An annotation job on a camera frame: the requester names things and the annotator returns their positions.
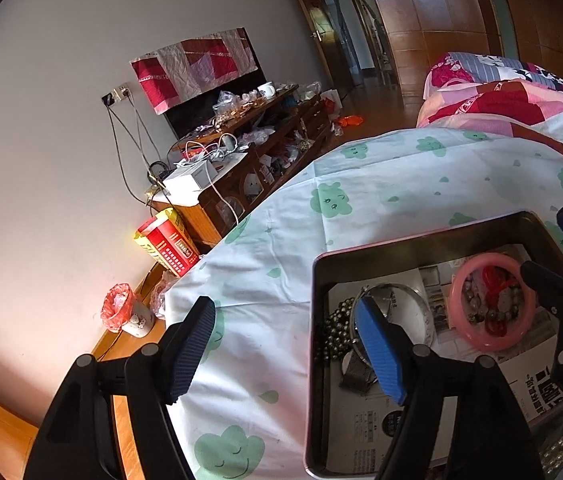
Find clear snack bag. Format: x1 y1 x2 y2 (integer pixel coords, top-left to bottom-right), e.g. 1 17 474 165
212 90 242 126

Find mixed bead bracelet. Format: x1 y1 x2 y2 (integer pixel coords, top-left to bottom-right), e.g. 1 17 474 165
464 275 525 336

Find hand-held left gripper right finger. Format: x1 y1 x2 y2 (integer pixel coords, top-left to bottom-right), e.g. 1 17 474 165
355 296 545 480

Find wall socket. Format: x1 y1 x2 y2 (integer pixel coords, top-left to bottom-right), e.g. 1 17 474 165
102 87 131 107

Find pink bangle with beads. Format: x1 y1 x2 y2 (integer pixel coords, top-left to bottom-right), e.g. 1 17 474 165
449 253 537 353

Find cloud print tablecloth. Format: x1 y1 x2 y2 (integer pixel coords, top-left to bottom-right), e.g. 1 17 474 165
164 127 563 480

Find wooden television cabinet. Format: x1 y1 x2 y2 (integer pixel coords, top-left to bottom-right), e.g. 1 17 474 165
146 85 335 256

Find black hanging cables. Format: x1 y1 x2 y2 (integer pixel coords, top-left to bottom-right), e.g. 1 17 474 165
106 102 172 206

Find black television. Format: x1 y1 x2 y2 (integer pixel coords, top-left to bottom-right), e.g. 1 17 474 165
164 67 268 138

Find patchwork quilt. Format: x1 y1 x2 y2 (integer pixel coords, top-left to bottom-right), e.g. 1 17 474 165
416 51 563 171

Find trash bin with red bag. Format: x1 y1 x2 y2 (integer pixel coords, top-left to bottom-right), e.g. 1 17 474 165
100 283 155 338

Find dark bead bracelet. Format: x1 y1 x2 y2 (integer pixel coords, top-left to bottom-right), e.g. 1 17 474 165
315 297 357 363

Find red cord bracelet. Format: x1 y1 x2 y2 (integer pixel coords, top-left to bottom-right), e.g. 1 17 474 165
481 266 512 293

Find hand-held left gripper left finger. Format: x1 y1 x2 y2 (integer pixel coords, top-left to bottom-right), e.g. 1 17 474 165
24 296 216 480

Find red white television cover cloth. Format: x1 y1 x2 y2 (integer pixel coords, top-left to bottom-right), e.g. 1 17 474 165
130 27 258 115

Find wooden doorway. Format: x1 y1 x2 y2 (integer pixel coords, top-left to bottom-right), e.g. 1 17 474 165
311 0 397 96

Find white flat box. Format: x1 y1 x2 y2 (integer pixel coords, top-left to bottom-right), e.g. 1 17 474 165
162 160 220 193

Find clear plastic bag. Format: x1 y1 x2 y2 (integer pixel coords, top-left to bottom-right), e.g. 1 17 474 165
149 270 177 321

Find red yellow paper bag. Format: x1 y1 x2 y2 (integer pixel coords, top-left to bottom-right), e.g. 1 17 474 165
135 207 201 278

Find wooden wardrobe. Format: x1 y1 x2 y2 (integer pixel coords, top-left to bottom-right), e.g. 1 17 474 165
281 0 563 101

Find silver bangle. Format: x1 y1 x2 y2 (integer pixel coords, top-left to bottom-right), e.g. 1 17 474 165
351 284 433 356

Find pink tin box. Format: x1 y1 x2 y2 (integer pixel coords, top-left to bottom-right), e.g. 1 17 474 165
304 210 563 480

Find printed paper leaflet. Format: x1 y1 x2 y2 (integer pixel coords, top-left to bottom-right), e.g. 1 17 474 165
326 242 563 476

